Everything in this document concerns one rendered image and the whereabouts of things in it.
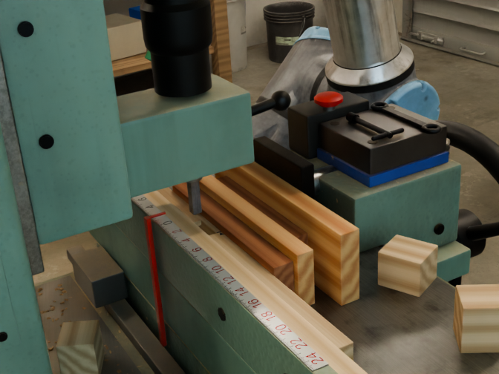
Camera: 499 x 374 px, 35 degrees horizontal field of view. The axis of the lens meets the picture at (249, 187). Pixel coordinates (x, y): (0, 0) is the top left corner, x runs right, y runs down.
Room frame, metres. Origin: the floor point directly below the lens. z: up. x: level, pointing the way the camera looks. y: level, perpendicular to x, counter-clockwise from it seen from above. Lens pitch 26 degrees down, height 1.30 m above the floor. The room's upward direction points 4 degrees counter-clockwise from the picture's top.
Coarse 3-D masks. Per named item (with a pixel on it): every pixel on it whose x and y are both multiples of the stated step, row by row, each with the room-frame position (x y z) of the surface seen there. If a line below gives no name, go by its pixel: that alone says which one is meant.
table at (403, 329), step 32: (128, 256) 0.73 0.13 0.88; (448, 256) 0.70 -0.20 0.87; (160, 288) 0.66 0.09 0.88; (384, 288) 0.60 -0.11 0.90; (448, 288) 0.59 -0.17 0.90; (192, 320) 0.59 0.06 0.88; (352, 320) 0.56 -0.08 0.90; (384, 320) 0.55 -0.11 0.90; (416, 320) 0.55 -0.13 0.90; (448, 320) 0.55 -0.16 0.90; (192, 352) 0.60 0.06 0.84; (224, 352) 0.54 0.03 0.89; (384, 352) 0.51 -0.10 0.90; (416, 352) 0.51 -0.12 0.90; (448, 352) 0.50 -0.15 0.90; (480, 352) 0.50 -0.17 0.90
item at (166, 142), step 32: (128, 96) 0.68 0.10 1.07; (160, 96) 0.67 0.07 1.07; (192, 96) 0.67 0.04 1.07; (224, 96) 0.66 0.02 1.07; (128, 128) 0.61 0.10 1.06; (160, 128) 0.63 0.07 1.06; (192, 128) 0.64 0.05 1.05; (224, 128) 0.66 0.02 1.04; (128, 160) 0.61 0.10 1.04; (160, 160) 0.63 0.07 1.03; (192, 160) 0.64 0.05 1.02; (224, 160) 0.66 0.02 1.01
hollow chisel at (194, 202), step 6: (192, 186) 0.67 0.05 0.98; (198, 186) 0.68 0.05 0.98; (192, 192) 0.67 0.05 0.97; (198, 192) 0.68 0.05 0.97; (192, 198) 0.67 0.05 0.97; (198, 198) 0.68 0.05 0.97; (192, 204) 0.67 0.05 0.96; (198, 204) 0.67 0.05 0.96; (192, 210) 0.67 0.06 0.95; (198, 210) 0.67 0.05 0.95
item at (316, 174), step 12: (264, 144) 0.73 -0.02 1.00; (276, 144) 0.72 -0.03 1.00; (264, 156) 0.72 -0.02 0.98; (276, 156) 0.70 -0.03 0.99; (288, 156) 0.69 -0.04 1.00; (276, 168) 0.70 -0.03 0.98; (288, 168) 0.68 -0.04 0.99; (300, 168) 0.67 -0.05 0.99; (312, 168) 0.67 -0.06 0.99; (324, 168) 0.73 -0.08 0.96; (288, 180) 0.69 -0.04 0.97; (300, 180) 0.67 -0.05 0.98; (312, 180) 0.67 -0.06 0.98; (312, 192) 0.67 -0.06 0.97
